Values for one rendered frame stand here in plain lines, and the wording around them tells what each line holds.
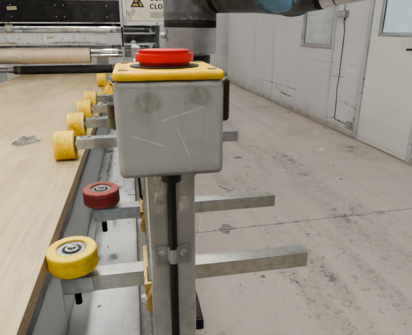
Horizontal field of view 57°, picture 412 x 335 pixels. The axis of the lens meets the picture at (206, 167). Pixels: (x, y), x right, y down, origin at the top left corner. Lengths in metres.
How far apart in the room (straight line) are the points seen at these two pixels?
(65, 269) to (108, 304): 0.37
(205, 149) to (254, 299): 1.75
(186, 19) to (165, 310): 0.46
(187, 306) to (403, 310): 1.84
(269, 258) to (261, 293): 1.31
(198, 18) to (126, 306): 0.67
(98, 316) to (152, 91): 0.78
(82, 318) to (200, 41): 0.67
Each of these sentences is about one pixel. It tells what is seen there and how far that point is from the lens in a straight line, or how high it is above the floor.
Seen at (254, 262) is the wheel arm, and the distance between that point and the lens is 0.71.
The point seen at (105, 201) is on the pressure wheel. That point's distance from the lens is 0.86.
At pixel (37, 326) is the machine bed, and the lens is 0.72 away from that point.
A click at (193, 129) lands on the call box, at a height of 1.18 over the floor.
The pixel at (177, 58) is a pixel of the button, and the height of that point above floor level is 1.23.
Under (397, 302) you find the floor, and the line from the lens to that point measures 2.16.
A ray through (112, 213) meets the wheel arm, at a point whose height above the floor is 0.85.
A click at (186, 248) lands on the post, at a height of 1.08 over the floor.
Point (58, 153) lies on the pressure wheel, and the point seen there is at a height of 0.93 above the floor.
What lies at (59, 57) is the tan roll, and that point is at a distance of 3.38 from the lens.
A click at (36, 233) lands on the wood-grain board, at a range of 0.75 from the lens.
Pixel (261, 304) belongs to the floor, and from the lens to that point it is 1.96.
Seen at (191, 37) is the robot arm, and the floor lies 1.23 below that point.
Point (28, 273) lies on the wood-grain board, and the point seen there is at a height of 0.90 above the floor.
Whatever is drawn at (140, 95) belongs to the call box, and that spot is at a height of 1.21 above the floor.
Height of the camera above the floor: 1.24
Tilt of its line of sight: 20 degrees down
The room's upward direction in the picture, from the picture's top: straight up
